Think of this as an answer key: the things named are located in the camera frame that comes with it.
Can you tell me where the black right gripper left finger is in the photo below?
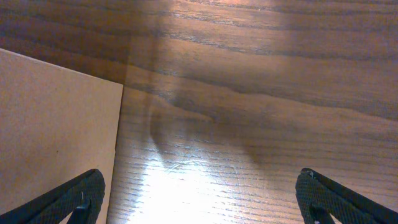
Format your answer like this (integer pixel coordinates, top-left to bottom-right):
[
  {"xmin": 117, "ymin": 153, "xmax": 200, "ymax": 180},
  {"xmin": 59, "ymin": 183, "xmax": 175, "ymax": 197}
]
[{"xmin": 1, "ymin": 169, "xmax": 106, "ymax": 224}]

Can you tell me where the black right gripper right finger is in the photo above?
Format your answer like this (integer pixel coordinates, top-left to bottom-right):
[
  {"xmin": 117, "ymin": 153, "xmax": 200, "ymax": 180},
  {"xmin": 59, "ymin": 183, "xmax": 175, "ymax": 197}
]
[{"xmin": 295, "ymin": 168, "xmax": 397, "ymax": 224}]

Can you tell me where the brown cardboard box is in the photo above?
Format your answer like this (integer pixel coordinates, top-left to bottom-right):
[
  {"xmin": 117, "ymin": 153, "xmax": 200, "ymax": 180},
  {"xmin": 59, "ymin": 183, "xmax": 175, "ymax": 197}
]
[{"xmin": 1, "ymin": 50, "xmax": 123, "ymax": 223}]

